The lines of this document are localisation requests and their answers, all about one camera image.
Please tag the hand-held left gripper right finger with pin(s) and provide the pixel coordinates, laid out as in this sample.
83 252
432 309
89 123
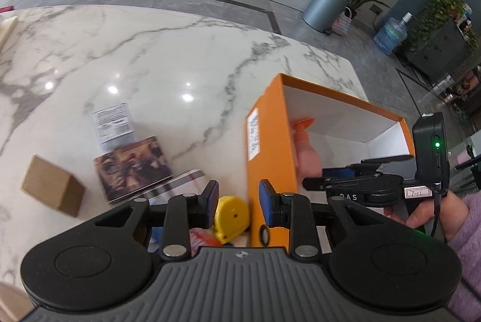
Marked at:
266 203

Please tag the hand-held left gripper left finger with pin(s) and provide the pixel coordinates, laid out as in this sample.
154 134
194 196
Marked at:
212 201

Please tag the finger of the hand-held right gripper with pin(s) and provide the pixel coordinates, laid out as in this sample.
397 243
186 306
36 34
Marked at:
338 183
334 171

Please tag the orange pink bottle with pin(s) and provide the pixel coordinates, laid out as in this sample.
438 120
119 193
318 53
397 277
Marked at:
306 156

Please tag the black white checkered pack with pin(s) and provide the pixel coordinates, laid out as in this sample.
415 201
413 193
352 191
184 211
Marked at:
176 183

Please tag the orange cardboard box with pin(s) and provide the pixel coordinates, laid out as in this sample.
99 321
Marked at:
270 141

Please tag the person's right forearm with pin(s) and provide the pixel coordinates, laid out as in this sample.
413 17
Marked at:
469 254

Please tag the person's right hand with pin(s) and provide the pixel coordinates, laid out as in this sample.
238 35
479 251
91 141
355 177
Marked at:
453 213

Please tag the yellow tape measure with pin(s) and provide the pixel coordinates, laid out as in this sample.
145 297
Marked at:
233 216

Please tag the red white packet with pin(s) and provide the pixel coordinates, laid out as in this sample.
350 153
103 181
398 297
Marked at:
203 241

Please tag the blue packet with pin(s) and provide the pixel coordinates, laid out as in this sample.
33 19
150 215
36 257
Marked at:
155 241

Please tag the flat picture printed box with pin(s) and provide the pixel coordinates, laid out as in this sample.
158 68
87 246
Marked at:
131 168

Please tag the dark grey cabinet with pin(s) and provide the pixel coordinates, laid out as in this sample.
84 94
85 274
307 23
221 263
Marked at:
439 47

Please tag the clear plastic labelled box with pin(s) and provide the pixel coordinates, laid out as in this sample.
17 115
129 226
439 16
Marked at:
112 122

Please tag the blue water jug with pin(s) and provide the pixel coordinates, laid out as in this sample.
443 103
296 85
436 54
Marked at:
390 34

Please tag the green trailing vine plant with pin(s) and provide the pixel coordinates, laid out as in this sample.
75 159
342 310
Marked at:
443 10

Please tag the pastel woven bag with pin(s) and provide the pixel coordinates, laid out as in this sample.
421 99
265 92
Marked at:
342 23

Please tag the small brown cardboard box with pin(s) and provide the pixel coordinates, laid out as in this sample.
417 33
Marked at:
52 186

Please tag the grey pedal trash can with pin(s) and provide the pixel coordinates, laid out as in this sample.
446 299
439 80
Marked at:
325 4

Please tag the wall socket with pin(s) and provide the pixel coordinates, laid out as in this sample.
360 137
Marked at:
376 9

